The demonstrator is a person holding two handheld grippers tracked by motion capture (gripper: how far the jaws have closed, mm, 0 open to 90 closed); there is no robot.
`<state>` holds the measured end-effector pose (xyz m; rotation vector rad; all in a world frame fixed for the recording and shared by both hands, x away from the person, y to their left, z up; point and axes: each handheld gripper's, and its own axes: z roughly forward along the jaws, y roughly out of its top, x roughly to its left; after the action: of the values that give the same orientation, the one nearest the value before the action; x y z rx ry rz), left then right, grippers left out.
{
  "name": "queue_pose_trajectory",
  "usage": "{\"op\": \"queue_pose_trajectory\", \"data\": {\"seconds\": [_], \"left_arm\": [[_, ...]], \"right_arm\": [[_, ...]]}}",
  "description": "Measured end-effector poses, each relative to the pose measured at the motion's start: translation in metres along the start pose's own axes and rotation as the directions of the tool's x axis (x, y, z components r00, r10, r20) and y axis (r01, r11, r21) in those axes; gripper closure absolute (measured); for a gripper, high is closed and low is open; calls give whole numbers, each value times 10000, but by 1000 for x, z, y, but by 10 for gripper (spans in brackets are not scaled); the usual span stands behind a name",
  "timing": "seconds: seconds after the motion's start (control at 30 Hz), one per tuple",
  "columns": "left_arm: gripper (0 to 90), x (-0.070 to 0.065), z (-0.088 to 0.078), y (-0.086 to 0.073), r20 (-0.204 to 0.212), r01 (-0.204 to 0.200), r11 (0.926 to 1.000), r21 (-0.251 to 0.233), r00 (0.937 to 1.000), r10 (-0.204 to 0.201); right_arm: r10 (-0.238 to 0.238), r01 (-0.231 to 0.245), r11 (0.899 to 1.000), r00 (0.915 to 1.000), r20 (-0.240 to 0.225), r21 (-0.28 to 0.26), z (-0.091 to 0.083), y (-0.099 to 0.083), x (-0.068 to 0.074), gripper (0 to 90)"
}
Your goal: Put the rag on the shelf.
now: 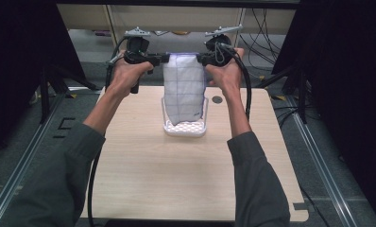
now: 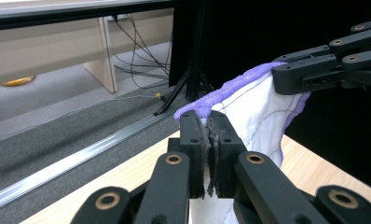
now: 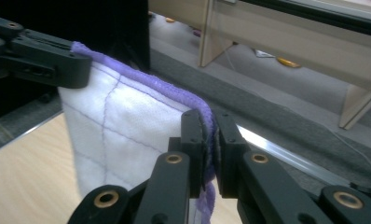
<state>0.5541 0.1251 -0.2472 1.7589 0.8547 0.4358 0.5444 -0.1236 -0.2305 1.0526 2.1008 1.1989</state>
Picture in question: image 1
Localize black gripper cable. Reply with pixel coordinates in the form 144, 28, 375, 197
86, 36, 128, 227
214, 41, 252, 122

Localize white towel rack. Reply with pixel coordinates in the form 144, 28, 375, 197
161, 96, 210, 138

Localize bundle of black cables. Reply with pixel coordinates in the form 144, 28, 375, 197
238, 8, 283, 68

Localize person's left hand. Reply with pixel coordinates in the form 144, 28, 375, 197
108, 50, 155, 97

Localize black metal stand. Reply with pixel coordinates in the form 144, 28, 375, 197
255, 64, 309, 125
39, 64, 100, 125

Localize aluminium floor rail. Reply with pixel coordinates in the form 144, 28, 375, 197
0, 93, 66, 227
286, 95, 358, 227

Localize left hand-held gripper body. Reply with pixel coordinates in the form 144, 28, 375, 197
123, 26, 152, 95

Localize white cloth with purple edge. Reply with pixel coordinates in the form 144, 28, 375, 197
162, 51, 207, 127

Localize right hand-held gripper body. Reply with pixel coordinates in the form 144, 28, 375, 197
204, 24, 244, 67

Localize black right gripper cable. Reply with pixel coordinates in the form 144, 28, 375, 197
214, 41, 252, 122

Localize beige desk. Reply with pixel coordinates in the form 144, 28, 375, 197
57, 3, 298, 62

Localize person's right hand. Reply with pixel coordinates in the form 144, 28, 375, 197
204, 46, 246, 97

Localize black curtain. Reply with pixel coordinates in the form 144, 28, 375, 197
270, 0, 376, 218
0, 0, 87, 159

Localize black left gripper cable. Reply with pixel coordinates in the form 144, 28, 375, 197
86, 36, 128, 227

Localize black floor cables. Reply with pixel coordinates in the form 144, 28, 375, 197
272, 103, 303, 129

